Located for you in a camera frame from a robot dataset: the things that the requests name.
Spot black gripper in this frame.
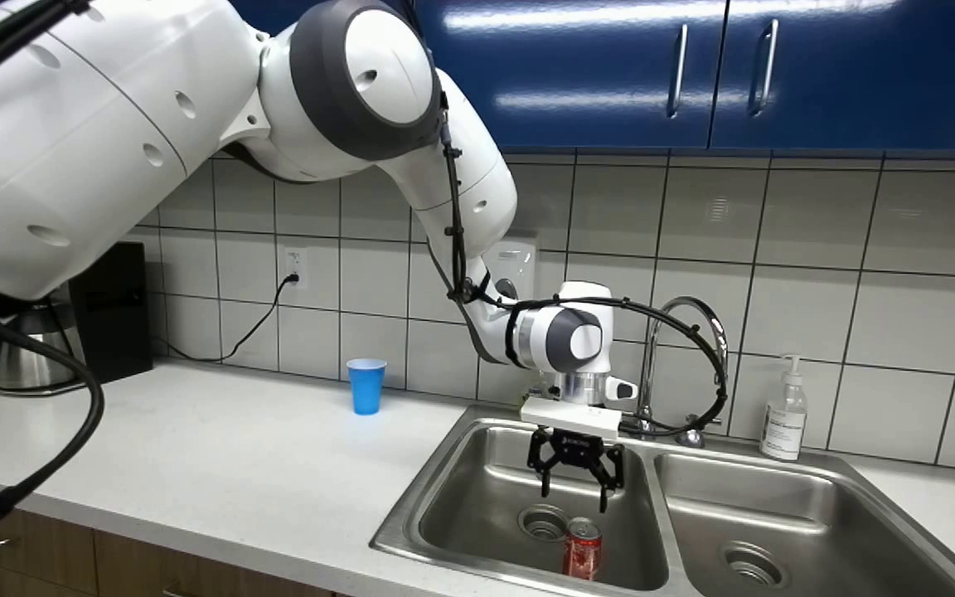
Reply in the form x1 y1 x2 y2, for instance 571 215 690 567
518 394 628 513

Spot red soda can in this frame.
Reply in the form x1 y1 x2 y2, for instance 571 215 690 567
562 513 606 580

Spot stainless steel double sink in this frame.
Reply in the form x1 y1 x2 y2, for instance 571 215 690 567
371 409 955 597

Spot chrome sink faucet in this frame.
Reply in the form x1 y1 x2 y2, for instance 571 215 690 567
630 295 732 448

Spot clear soap pump bottle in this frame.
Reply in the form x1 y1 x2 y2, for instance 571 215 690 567
760 356 808 464

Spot blue plastic cup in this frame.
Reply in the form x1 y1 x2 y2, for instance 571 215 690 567
345 356 393 419

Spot blue upper cabinet door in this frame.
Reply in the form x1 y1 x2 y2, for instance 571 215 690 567
228 0 730 157
708 0 955 160

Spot black box appliance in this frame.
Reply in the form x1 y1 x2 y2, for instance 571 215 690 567
68 242 157 383

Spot wooden lower cabinets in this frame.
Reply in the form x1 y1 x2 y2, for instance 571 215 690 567
0 490 333 597

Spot stainless steel kettle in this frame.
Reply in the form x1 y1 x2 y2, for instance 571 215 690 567
0 298 91 399

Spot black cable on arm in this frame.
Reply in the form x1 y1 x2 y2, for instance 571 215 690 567
434 92 732 436

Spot white wall outlet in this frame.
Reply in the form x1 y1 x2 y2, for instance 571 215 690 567
276 242 313 295

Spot black power cord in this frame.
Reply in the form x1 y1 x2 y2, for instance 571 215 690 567
158 271 302 364

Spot silver cabinet door handle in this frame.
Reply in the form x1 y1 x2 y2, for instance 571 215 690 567
750 16 783 119
664 21 693 123

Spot thick black robot hose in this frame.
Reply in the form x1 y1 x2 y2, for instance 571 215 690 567
0 306 109 597

